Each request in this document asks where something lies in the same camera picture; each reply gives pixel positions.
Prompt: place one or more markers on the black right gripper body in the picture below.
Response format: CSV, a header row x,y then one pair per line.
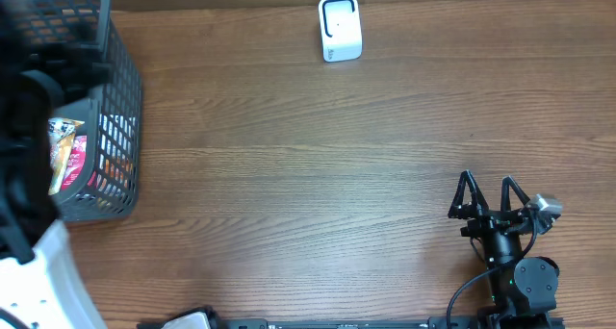
x,y
487,223

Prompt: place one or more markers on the grey plastic shopping basket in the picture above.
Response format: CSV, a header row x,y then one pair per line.
x,y
107,186

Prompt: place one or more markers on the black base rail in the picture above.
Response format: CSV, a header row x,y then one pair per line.
x,y
206,317

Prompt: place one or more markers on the yellow snack bag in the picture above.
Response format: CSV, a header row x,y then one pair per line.
x,y
61,132

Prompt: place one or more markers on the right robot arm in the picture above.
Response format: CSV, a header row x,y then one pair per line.
x,y
523,288

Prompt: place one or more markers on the red purple pad pack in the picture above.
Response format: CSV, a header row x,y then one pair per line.
x,y
75,161

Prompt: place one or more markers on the white barcode scanner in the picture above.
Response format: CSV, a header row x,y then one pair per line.
x,y
341,31

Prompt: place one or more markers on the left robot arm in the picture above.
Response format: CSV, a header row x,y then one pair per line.
x,y
40,283

